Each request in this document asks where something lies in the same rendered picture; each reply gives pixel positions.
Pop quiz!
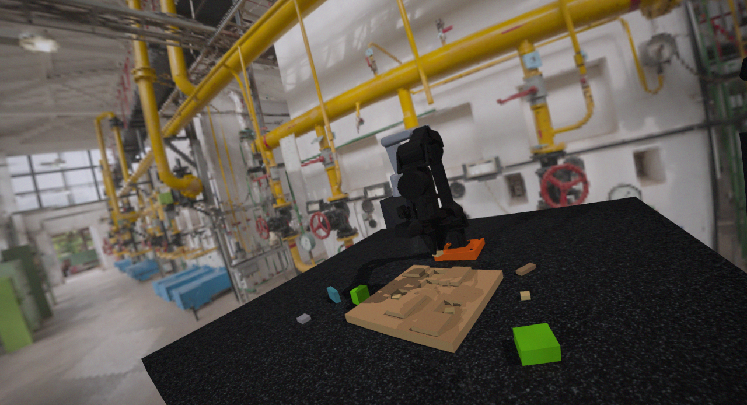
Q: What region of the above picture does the teal rectangular block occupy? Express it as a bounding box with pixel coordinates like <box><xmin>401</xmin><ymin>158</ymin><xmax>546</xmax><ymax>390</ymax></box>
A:
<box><xmin>327</xmin><ymin>286</ymin><xmax>341</xmax><ymax>304</ymax></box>

